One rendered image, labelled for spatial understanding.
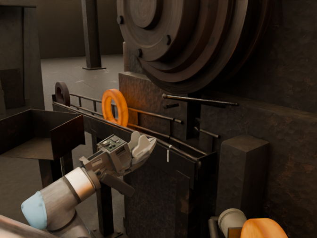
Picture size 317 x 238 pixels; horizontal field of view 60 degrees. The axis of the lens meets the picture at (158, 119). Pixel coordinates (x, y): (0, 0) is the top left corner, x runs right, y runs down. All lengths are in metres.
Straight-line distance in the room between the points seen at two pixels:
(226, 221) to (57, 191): 0.37
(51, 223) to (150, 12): 0.53
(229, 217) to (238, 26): 0.39
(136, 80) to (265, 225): 0.80
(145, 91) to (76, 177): 0.51
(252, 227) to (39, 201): 0.43
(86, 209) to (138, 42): 1.28
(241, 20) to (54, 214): 0.57
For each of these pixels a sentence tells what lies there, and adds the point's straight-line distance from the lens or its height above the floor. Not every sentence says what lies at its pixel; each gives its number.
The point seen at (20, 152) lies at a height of 0.59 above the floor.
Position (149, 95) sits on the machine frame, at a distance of 1.05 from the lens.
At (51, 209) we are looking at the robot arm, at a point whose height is 0.69.
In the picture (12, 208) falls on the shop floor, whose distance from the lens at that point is 1.99.
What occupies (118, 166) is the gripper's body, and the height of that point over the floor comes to 0.74.
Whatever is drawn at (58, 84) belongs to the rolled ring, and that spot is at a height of 0.73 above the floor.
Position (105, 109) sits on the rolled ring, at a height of 0.71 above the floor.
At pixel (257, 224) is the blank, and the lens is 0.46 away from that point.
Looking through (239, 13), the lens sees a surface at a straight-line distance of 0.62.
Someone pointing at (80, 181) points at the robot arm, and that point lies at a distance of 0.67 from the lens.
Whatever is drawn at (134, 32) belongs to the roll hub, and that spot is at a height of 1.05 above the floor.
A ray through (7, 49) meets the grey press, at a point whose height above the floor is 0.83.
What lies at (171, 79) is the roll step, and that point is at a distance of 0.76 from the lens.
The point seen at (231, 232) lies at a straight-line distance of 0.54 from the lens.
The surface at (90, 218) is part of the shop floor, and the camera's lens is 1.75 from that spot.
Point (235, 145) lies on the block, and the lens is 0.66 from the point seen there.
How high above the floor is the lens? 1.06
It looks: 18 degrees down
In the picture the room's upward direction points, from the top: straight up
